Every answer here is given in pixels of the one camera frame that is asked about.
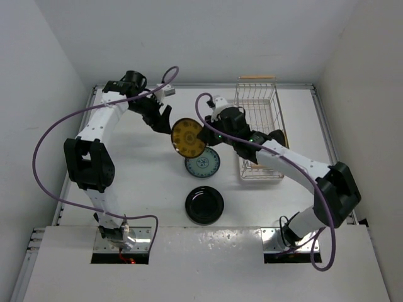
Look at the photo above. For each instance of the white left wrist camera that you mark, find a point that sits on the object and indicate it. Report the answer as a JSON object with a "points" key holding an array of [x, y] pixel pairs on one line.
{"points": [[164, 91]]}

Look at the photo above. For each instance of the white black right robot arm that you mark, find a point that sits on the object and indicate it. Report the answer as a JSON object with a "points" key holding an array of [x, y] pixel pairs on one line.
{"points": [[333, 186]]}

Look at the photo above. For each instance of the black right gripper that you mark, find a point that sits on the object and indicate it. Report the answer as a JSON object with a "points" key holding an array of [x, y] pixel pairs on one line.
{"points": [[208, 138]]}

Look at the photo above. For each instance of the metal base plate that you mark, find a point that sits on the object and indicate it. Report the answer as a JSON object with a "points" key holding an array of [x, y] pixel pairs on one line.
{"points": [[139, 239], [273, 244]]}

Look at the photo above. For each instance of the wire dish rack wooden handles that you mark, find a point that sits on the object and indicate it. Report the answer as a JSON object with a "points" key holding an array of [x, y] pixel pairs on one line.
{"points": [[258, 95]]}

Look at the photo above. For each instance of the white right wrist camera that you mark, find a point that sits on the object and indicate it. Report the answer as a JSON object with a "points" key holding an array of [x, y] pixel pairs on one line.
{"points": [[217, 104]]}

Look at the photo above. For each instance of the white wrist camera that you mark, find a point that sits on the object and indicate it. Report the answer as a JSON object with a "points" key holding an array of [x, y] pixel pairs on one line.
{"points": [[164, 91], [217, 104]]}

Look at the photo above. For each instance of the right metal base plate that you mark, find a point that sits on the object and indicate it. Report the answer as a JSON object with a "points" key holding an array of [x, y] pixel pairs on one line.
{"points": [[273, 244]]}

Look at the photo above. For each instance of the black glossy plate centre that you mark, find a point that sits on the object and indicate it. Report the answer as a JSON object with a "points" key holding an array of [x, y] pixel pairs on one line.
{"points": [[204, 205]]}

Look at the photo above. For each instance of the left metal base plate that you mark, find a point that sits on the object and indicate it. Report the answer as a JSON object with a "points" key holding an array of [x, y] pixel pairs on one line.
{"points": [[139, 239]]}

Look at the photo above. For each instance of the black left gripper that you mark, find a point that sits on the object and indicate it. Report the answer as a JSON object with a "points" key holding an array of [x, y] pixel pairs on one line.
{"points": [[162, 126]]}

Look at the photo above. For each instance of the blue white porcelain plate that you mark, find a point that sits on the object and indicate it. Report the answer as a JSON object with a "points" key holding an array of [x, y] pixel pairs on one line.
{"points": [[204, 166]]}

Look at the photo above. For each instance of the yellow patterned plate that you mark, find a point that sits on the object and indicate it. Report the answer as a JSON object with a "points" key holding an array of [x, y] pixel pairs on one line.
{"points": [[286, 138], [184, 138]]}

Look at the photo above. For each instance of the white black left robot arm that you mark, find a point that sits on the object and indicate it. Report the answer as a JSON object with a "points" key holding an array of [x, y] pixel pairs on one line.
{"points": [[88, 162]]}

